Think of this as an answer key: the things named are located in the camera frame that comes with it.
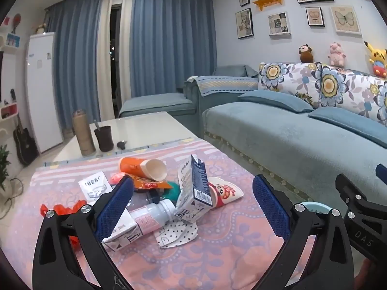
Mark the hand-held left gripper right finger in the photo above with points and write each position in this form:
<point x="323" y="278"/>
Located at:
<point x="270" y="208"/>

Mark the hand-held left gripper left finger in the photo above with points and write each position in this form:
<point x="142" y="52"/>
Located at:
<point x="116" y="205"/>

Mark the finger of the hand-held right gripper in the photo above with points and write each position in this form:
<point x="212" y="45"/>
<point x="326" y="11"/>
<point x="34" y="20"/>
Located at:
<point x="382" y="173"/>
<point x="352" y="191"/>

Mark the small white drink carton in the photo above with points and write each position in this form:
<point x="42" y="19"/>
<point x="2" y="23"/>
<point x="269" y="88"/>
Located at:
<point x="125" y="235"/>

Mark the white plastic bottle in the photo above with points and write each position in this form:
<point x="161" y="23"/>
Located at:
<point x="154" y="214"/>

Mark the light blue bin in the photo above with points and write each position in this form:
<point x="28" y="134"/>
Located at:
<point x="316" y="209"/>

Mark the red printed paper cup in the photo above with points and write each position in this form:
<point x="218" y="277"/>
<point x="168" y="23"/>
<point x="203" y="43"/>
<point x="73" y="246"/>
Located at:
<point x="225" y="191"/>

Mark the polka dot paper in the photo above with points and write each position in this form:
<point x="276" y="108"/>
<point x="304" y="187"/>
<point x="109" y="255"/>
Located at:
<point x="175" y="234"/>

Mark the blue and white milk carton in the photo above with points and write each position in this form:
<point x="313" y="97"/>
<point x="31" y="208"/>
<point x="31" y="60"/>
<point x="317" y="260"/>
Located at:
<point x="196" y="187"/>

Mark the pink plastic wrapper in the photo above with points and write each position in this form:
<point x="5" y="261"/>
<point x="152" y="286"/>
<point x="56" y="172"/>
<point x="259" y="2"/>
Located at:
<point x="117" y="178"/>

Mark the white printed packet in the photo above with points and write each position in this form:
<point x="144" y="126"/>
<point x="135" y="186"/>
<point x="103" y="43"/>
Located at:
<point x="93" y="185"/>

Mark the orange snack bag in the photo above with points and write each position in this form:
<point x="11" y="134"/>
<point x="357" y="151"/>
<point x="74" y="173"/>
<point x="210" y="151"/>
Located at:
<point x="151" y="185"/>

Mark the orange paper cup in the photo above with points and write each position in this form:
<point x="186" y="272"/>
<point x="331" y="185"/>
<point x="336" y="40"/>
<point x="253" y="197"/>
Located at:
<point x="136" y="166"/>

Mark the red plastic bag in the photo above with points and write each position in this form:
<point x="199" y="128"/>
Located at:
<point x="65" y="208"/>

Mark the blue cushion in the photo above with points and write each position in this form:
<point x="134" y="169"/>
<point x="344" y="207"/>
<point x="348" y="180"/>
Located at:
<point x="275" y="101"/>
<point x="350" y="123"/>

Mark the black car key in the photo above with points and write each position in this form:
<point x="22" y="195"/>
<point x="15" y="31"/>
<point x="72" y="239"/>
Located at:
<point x="122" y="145"/>

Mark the dark brown cup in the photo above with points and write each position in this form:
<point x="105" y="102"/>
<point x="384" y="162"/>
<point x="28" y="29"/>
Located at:
<point x="104" y="139"/>

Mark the teal sofa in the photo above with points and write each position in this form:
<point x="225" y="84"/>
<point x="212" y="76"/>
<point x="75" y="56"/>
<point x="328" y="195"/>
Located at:
<point x="272" y="139"/>

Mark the pink floral tablecloth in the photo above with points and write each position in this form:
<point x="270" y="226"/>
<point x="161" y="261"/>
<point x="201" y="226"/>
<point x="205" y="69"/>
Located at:
<point x="211" y="256"/>

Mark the beige thermos bottle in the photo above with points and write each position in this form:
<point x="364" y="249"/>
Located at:
<point x="83" y="133"/>

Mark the floral cushion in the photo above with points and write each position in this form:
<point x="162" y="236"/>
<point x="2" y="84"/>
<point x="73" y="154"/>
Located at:
<point x="287" y="78"/>
<point x="347" y="87"/>

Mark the black acoustic guitar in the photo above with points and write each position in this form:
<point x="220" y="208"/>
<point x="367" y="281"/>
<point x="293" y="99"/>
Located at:
<point x="24" y="145"/>

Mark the yellow plush toy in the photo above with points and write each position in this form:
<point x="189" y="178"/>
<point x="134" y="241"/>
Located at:
<point x="378" y="60"/>

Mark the green potted plant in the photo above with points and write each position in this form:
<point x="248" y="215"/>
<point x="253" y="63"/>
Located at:
<point x="3" y="166"/>

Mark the pink pig plush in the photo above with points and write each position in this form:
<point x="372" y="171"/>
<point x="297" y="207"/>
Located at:
<point x="336" y="55"/>

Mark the white curtain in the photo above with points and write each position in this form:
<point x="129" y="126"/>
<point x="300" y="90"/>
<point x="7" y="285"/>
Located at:
<point x="107" y="66"/>

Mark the brown monkey plush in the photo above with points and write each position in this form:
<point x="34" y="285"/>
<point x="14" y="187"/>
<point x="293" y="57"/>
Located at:
<point x="306" y="54"/>

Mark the red and white shelf box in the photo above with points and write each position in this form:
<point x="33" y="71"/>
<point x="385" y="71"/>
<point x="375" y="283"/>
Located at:
<point x="8" y="111"/>

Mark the blue curtain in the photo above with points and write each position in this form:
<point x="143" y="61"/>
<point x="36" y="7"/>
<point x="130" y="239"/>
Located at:
<point x="172" y="39"/>
<point x="78" y="60"/>

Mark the red table tennis paddle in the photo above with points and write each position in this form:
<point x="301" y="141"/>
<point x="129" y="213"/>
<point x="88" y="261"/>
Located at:
<point x="16" y="21"/>

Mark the white butterfly picture frame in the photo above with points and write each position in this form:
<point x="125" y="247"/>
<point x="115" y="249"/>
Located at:
<point x="345" y="20"/>

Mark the black butterfly picture frame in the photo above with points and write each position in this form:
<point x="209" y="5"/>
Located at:
<point x="314" y="16"/>

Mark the white patchwork picture frame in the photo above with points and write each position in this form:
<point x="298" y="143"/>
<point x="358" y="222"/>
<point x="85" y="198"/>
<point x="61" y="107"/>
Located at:
<point x="278" y="24"/>

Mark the tall black picture frame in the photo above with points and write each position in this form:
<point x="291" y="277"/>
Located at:
<point x="244" y="23"/>

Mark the yellow wall shelf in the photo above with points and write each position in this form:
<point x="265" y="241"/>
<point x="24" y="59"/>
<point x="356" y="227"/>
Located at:
<point x="269" y="1"/>

